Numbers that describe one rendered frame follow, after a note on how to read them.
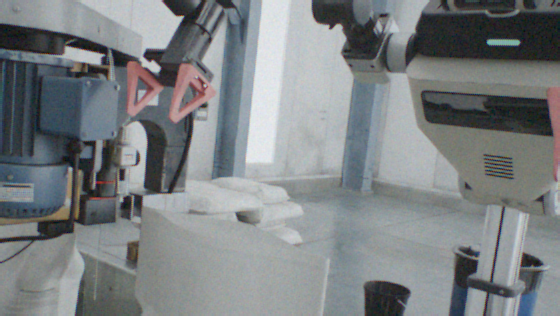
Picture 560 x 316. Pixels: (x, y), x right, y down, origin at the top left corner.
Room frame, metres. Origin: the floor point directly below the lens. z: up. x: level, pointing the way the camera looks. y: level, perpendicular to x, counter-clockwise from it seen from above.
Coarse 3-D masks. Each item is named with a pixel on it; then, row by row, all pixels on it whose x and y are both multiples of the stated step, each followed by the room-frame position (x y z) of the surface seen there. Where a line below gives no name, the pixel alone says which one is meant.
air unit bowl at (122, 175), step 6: (120, 168) 1.13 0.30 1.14; (126, 168) 1.14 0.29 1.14; (114, 174) 1.14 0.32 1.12; (120, 174) 1.13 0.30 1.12; (126, 174) 1.14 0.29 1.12; (114, 180) 1.14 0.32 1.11; (120, 180) 1.13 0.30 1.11; (126, 180) 1.14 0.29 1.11; (114, 186) 1.14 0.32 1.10; (120, 186) 1.13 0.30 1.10; (126, 186) 1.14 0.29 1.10; (114, 192) 1.14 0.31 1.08; (120, 192) 1.13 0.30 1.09; (126, 192) 1.14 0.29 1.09
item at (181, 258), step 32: (160, 224) 1.13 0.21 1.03; (192, 224) 1.16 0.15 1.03; (224, 224) 1.14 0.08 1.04; (160, 256) 1.12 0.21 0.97; (192, 256) 1.00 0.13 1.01; (224, 256) 0.97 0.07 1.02; (256, 256) 0.96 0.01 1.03; (288, 256) 0.95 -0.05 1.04; (320, 256) 0.93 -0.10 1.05; (160, 288) 1.10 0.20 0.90; (192, 288) 1.00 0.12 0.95; (224, 288) 0.97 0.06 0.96; (256, 288) 0.96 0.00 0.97; (288, 288) 0.95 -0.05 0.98; (320, 288) 0.92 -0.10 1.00
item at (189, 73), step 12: (168, 60) 0.83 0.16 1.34; (180, 60) 0.81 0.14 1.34; (180, 72) 0.80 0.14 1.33; (192, 72) 0.80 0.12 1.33; (204, 72) 0.82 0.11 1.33; (180, 84) 0.80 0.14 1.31; (192, 84) 0.82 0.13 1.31; (204, 84) 0.82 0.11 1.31; (180, 96) 0.80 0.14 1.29; (204, 96) 0.83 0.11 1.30; (192, 108) 0.82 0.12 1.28
